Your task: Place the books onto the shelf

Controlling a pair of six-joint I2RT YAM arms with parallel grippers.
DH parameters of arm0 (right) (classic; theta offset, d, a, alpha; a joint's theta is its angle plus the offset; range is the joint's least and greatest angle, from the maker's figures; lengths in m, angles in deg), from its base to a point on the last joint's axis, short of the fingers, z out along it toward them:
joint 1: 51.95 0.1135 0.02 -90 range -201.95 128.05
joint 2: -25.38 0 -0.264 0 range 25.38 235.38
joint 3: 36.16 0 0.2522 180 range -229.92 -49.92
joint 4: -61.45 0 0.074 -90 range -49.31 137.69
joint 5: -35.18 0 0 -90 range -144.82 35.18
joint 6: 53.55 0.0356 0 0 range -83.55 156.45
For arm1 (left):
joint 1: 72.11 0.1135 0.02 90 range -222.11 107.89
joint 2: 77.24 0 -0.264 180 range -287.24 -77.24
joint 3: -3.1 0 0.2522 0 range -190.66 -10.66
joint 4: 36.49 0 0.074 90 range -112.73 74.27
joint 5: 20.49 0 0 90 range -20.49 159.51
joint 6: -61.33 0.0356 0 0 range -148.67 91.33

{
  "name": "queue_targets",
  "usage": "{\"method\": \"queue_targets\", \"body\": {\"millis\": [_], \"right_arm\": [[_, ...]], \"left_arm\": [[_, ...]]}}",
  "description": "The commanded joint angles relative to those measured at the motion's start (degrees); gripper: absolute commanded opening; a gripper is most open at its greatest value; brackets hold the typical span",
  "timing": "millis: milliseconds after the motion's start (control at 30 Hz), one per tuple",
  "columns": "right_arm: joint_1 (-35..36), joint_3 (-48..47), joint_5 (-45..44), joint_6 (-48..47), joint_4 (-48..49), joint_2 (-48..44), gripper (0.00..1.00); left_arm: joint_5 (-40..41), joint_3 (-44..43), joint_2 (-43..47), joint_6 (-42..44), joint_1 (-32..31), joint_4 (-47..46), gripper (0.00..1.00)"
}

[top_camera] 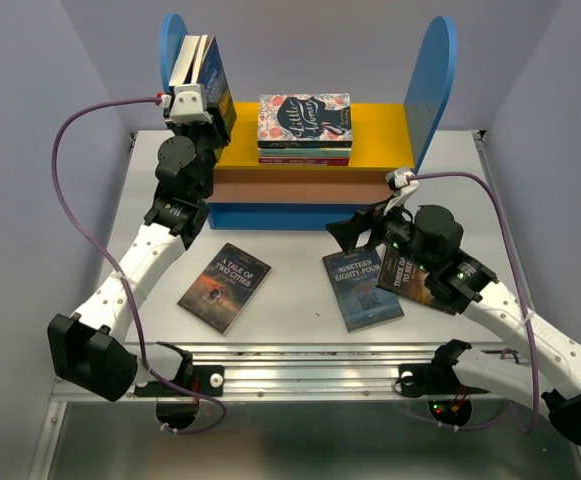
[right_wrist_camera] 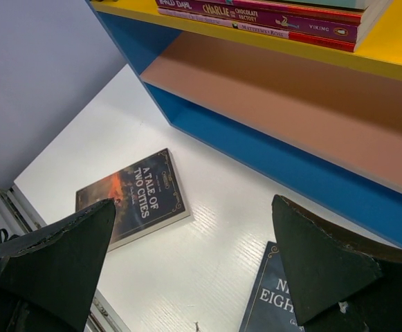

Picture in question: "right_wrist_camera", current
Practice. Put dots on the blue yellow wooden bookshelf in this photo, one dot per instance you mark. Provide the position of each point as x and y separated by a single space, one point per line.
323 122

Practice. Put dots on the Nineteen Eighty-Four dark book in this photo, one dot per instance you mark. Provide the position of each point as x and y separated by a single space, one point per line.
269 307

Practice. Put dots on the teal spine book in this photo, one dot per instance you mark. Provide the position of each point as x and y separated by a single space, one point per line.
350 4

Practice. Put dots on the Charlie Chocolate Factory red book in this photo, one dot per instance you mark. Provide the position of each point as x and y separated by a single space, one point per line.
342 24

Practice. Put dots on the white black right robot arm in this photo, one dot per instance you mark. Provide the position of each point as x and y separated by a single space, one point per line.
48 277

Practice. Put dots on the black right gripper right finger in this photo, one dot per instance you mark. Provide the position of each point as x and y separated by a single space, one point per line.
338 280

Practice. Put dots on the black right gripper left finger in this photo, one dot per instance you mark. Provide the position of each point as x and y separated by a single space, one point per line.
45 269

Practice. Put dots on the Tale of Two Cities book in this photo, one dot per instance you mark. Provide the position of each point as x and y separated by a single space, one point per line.
147 196

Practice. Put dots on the pink red spine book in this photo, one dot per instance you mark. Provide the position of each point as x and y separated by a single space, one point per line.
273 32

